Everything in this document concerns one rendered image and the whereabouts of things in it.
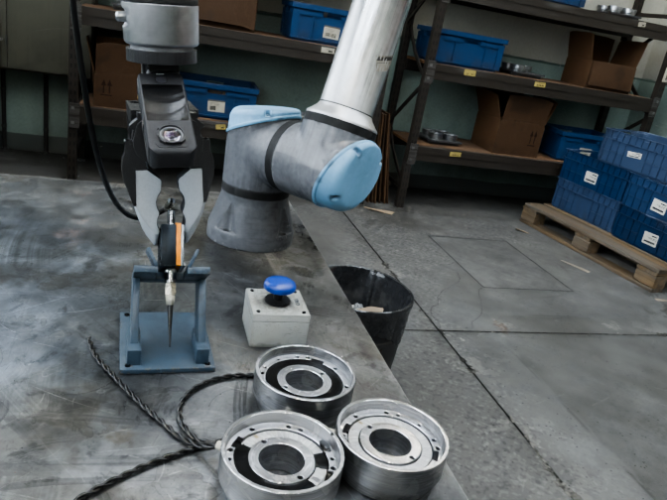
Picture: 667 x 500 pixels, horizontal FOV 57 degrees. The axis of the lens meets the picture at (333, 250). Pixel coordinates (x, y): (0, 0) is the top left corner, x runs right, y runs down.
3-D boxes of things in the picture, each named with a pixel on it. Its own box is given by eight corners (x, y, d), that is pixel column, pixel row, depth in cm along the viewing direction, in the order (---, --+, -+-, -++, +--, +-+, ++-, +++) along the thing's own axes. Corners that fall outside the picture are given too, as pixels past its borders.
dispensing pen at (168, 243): (157, 344, 65) (159, 191, 68) (154, 347, 69) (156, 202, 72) (179, 344, 66) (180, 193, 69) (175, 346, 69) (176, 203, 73)
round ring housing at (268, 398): (273, 365, 71) (278, 334, 70) (359, 393, 69) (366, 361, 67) (233, 414, 62) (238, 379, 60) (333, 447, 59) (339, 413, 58)
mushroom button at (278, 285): (294, 323, 76) (300, 287, 74) (262, 322, 75) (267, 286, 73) (288, 309, 80) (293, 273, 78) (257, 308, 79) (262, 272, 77)
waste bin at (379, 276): (401, 435, 194) (431, 314, 179) (298, 437, 184) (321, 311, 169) (368, 373, 224) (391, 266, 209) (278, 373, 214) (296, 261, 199)
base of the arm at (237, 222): (203, 218, 113) (208, 166, 110) (283, 223, 118) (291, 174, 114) (209, 249, 100) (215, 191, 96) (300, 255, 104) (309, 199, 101)
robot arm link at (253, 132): (254, 170, 113) (263, 95, 108) (312, 190, 106) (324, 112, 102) (205, 176, 104) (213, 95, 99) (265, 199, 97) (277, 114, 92)
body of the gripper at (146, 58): (193, 150, 74) (190, 45, 69) (206, 169, 67) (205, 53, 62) (125, 151, 71) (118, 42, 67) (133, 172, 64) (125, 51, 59)
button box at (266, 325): (306, 347, 76) (312, 312, 74) (248, 346, 74) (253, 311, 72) (293, 315, 83) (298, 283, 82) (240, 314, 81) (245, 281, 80)
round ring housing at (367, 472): (444, 449, 62) (453, 416, 61) (433, 524, 52) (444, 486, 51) (343, 420, 64) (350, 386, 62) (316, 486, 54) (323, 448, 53)
